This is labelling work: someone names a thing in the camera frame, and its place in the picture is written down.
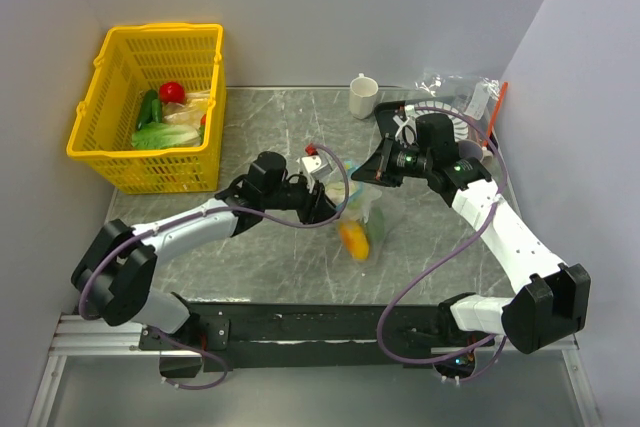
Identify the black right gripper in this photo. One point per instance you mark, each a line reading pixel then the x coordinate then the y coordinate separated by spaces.
pixel 378 169

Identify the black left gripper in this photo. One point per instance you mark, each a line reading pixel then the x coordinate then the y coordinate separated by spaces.
pixel 317 206

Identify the yellow orange toy mango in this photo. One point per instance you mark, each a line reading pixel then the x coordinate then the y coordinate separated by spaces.
pixel 353 236

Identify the green toy bell pepper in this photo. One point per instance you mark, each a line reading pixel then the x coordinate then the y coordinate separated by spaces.
pixel 376 226

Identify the clear bag with blue zipper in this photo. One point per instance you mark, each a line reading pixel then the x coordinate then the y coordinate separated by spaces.
pixel 367 220

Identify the white toy cauliflower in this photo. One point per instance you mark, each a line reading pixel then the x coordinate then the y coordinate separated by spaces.
pixel 353 205

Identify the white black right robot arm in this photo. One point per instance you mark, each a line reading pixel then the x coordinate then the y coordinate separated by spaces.
pixel 551 298

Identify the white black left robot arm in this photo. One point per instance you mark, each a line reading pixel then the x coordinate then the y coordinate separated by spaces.
pixel 114 277

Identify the clear bag with red zipper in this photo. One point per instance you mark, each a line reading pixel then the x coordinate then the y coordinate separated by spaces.
pixel 476 97

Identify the black rectangular tray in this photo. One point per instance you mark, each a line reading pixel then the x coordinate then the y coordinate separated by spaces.
pixel 385 111

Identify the white ceramic mug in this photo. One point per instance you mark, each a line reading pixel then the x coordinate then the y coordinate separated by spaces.
pixel 363 94

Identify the white blue striped plate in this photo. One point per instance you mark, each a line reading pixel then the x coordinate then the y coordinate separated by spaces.
pixel 430 107

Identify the beige mug purple inside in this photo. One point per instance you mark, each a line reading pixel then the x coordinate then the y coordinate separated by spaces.
pixel 469 149

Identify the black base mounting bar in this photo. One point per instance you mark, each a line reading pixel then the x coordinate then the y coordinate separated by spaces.
pixel 254 335

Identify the pale yellow toy vegetable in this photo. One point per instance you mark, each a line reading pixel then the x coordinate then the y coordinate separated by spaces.
pixel 190 112

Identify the green toy lettuce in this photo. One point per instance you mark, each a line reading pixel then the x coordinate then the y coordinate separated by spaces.
pixel 160 136

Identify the red toy tomato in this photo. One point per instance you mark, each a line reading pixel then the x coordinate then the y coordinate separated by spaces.
pixel 171 92

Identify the green toy chili pepper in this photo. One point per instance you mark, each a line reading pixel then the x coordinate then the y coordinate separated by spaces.
pixel 156 111

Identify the green toy cucumber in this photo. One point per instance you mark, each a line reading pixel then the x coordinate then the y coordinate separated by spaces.
pixel 145 111

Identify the yellow plastic basket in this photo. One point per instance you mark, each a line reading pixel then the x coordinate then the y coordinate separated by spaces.
pixel 132 60

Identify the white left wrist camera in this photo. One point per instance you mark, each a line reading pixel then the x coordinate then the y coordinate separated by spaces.
pixel 314 165

